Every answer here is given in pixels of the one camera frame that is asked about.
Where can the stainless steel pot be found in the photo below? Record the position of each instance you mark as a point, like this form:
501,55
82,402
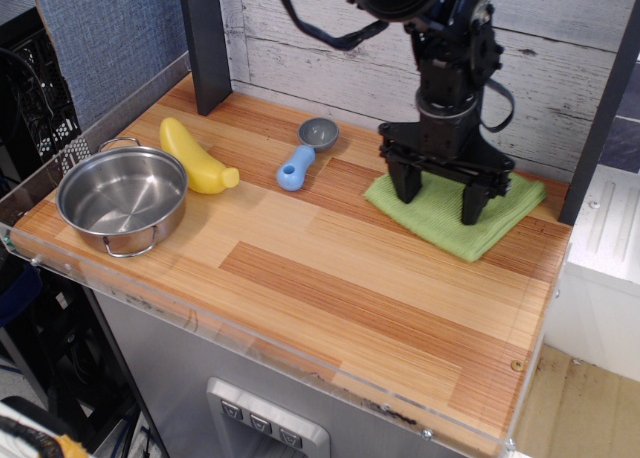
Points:
124,201

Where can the dark grey left post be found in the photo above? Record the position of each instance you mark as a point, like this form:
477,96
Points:
206,42

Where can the dark grey right post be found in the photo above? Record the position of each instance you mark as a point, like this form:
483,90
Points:
611,98

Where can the white appliance top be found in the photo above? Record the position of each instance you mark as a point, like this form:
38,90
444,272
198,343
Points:
594,315

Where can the silver dispenser panel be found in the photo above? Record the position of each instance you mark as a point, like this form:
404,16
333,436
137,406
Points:
265,420

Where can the green cloth napkin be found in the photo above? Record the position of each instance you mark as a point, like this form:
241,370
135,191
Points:
435,213

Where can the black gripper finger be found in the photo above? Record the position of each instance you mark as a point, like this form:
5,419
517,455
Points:
406,178
475,198

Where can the dark grey post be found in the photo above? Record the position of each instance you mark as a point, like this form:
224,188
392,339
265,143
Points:
611,98
206,42

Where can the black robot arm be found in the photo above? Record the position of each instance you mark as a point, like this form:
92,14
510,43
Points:
456,54

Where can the clear acrylic guard rail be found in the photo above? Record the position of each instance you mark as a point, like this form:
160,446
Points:
314,301

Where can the black plastic crate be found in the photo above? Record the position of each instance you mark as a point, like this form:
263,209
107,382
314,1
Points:
38,117

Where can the yellow plastic toy banana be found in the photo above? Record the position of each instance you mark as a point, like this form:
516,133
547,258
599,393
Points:
206,174

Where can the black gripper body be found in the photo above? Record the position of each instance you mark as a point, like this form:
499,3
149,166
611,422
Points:
449,145

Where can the blue grey toy spoon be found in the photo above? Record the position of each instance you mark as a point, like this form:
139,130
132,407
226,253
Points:
315,135

